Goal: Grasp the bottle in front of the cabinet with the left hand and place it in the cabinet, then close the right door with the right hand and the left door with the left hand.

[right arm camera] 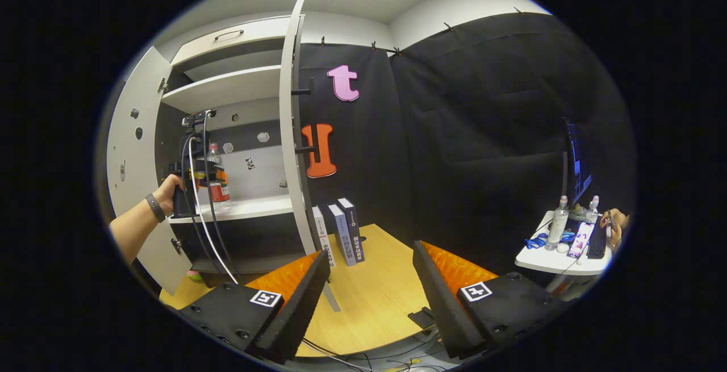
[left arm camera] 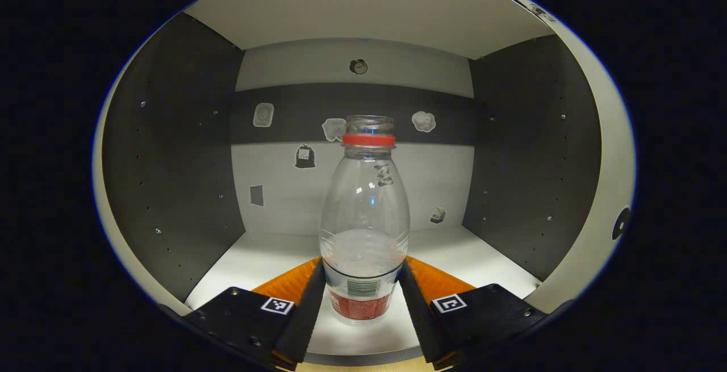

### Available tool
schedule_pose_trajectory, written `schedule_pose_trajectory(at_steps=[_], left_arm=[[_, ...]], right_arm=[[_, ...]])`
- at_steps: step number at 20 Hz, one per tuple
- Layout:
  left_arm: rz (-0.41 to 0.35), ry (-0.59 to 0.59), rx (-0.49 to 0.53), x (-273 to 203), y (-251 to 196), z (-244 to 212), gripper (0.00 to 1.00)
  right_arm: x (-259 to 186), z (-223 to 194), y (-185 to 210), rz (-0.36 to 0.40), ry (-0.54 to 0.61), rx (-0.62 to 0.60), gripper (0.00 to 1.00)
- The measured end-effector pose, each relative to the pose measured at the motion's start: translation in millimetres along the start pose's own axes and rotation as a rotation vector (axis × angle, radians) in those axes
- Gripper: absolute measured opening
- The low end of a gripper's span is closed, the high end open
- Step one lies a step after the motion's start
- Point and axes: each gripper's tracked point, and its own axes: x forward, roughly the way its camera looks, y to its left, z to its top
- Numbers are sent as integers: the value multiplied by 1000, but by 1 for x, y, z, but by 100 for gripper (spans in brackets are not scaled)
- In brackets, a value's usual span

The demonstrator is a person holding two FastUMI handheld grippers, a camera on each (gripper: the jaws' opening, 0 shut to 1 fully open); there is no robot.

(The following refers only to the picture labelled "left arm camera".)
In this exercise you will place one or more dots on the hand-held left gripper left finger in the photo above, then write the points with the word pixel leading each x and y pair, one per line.
pixel 304 321

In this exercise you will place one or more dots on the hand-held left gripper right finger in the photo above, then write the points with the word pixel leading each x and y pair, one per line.
pixel 423 321

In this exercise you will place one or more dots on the clear plastic bottle red label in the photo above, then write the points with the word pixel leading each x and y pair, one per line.
pixel 363 218

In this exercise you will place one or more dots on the white cabinet door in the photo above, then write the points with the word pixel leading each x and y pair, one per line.
pixel 616 162
pixel 170 302

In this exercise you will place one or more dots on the white cabinet shelf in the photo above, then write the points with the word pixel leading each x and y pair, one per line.
pixel 255 258
pixel 369 3

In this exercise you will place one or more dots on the white cabinet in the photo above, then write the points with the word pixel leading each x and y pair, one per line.
pixel 170 162

